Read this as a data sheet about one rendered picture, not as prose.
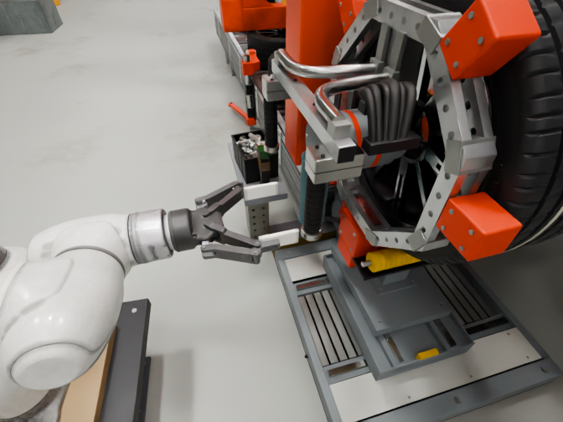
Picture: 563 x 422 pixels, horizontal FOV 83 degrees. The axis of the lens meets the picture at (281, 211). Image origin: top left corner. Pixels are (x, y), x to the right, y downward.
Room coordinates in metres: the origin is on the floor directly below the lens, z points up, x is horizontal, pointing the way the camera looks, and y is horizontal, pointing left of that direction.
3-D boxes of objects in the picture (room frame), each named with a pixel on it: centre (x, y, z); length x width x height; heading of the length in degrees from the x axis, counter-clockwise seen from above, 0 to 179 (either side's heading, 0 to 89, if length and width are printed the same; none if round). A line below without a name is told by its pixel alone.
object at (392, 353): (0.67, -0.42, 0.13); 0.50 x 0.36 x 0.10; 16
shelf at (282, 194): (1.13, 0.11, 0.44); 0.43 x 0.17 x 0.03; 16
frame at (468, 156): (0.68, -0.24, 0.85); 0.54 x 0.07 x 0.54; 16
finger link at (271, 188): (0.50, 0.04, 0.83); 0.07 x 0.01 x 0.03; 106
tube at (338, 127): (0.56, -0.15, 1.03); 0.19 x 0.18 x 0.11; 106
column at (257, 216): (1.16, 0.12, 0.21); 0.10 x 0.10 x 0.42; 16
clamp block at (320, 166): (0.46, -0.09, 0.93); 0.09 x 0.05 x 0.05; 106
